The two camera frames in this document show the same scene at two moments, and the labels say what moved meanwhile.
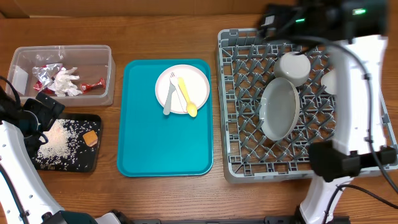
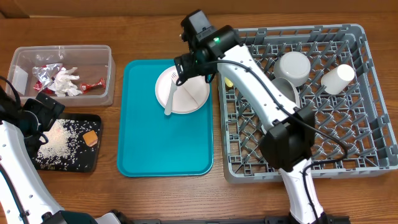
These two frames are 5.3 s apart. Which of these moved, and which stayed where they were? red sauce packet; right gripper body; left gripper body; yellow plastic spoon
Moved: yellow plastic spoon; right gripper body
Stayed: red sauce packet; left gripper body
